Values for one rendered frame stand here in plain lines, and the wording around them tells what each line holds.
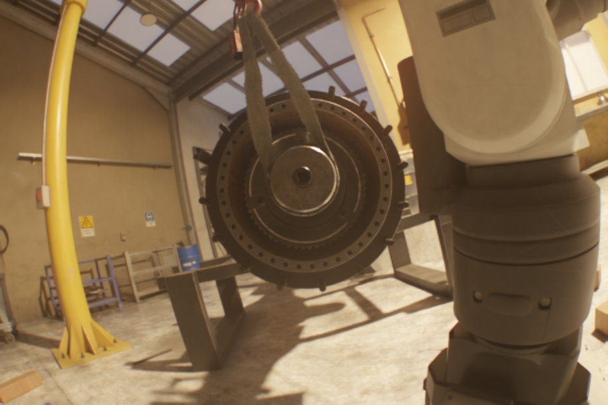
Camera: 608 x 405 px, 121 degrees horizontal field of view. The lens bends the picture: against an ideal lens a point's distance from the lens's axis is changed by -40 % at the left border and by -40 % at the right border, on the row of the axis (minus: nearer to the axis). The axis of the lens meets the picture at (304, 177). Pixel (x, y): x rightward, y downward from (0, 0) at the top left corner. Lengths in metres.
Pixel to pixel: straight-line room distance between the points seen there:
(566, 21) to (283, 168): 0.55
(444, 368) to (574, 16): 0.37
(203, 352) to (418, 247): 2.42
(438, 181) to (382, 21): 6.07
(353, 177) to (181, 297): 1.32
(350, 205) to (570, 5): 0.63
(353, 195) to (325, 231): 0.12
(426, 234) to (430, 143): 3.10
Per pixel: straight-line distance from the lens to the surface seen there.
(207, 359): 1.88
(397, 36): 5.97
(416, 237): 3.28
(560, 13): 0.38
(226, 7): 7.35
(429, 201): 0.17
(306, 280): 0.72
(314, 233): 0.73
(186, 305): 1.78
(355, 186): 0.75
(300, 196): 0.59
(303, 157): 0.60
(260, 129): 0.66
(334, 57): 9.01
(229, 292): 2.81
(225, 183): 0.68
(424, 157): 0.17
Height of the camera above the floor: 0.76
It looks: 9 degrees up
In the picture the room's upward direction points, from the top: 15 degrees counter-clockwise
